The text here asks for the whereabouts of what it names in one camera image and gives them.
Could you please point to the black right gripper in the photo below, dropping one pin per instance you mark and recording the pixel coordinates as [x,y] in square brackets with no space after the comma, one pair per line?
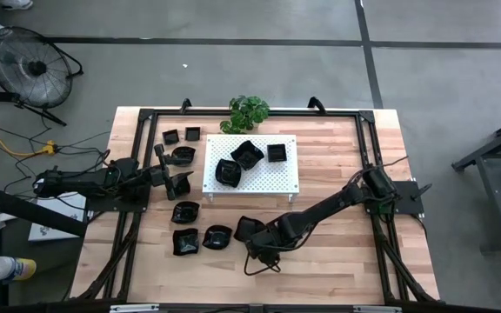
[270,243]

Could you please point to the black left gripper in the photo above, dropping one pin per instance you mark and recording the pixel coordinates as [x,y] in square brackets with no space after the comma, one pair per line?
[157,176]

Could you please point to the black wavy-edged mini plate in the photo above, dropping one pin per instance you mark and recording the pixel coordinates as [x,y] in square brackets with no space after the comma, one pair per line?
[247,155]
[185,213]
[184,156]
[184,184]
[244,226]
[185,242]
[217,237]
[228,173]

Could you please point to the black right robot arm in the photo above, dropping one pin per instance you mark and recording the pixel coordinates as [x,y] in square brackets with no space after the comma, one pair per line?
[333,202]

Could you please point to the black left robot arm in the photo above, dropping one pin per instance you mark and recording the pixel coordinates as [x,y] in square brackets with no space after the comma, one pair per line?
[81,180]

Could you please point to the white perforated shelf riser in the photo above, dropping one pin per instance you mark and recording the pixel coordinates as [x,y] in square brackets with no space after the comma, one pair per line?
[259,178]

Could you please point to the green plant in white pot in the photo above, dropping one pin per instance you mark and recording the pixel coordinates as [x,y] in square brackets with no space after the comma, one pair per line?
[244,114]

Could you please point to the white cardboard box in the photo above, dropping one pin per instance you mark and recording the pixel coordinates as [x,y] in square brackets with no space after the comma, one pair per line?
[55,226]

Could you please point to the black metal beam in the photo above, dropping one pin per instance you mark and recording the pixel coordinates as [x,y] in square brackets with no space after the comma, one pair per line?
[28,208]

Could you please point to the black floor fan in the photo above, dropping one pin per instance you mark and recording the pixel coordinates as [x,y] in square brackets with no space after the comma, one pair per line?
[37,67]

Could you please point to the black metal stand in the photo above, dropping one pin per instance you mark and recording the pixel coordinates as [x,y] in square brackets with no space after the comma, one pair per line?
[465,161]

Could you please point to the silver metal bracket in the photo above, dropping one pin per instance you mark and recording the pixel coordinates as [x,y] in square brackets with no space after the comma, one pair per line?
[376,309]
[133,308]

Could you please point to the black aluminium table frame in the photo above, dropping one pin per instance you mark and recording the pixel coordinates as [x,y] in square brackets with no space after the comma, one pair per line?
[320,112]

